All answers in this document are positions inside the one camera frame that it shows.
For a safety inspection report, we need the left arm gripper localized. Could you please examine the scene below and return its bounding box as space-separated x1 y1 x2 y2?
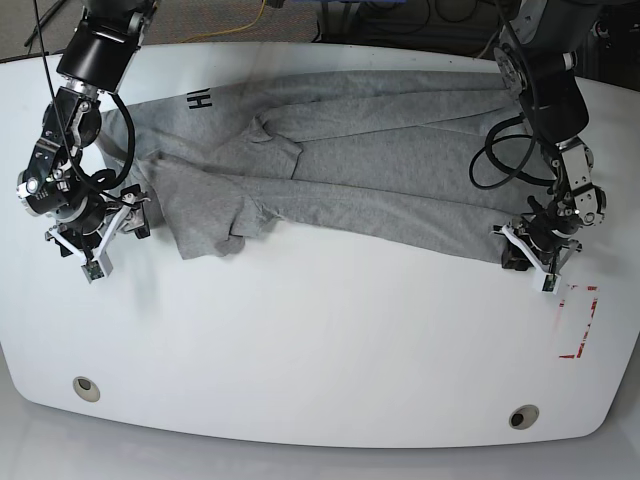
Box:
492 215 582 276

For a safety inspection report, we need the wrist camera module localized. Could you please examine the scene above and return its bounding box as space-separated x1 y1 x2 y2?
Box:
81 254 113 283
532 269 561 295

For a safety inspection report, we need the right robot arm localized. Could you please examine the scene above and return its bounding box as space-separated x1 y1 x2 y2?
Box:
17 1 159 281

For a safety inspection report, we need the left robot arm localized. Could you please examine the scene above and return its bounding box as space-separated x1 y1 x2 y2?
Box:
476 1 606 294

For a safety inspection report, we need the grey t-shirt with black lettering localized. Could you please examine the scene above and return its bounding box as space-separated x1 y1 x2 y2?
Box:
127 71 549 263

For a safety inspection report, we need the left table cable grommet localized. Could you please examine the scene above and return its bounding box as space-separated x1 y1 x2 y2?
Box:
73 377 101 403

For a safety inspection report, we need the yellow cable on floor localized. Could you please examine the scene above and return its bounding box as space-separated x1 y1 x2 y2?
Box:
182 0 266 45

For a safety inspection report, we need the table cable grommet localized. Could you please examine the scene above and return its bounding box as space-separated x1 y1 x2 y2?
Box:
73 377 101 403
508 404 540 430

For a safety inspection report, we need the red tape rectangle marking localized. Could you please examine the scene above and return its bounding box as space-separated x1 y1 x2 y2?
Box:
554 284 600 360

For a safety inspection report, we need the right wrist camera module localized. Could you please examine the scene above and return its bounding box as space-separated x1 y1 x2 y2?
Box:
81 254 113 283

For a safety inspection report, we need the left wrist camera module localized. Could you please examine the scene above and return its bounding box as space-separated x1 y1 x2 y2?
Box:
532 269 561 295

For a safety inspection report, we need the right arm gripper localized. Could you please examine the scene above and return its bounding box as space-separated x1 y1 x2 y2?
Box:
45 184 150 266

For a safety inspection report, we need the right table cable grommet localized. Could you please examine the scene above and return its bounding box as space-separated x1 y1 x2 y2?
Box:
508 404 540 430

